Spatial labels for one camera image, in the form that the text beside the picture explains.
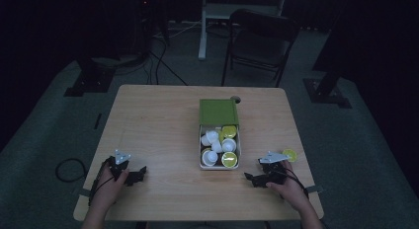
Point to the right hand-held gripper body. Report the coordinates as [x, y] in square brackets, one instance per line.
[276, 174]

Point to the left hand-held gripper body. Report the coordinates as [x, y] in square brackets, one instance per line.
[120, 158]

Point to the white box drawer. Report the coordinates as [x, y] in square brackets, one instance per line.
[219, 167]

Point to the pile of small capsules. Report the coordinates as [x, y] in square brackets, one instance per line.
[217, 146]

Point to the person's right hand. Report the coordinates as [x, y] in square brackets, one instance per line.
[293, 192]

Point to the person's left hand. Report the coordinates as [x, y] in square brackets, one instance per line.
[105, 192]

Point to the grey tape strip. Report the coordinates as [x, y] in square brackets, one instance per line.
[82, 191]
[314, 189]

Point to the small black stick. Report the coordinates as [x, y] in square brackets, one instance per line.
[97, 121]

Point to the round table grommet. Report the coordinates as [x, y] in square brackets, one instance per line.
[236, 99]

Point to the black stand base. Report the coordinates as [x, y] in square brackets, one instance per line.
[327, 91]
[90, 81]

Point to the dark equipment tower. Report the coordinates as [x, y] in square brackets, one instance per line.
[150, 21]

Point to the black folding chair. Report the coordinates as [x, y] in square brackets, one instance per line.
[260, 35]

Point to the white desk frame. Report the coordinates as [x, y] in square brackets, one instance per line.
[206, 21]

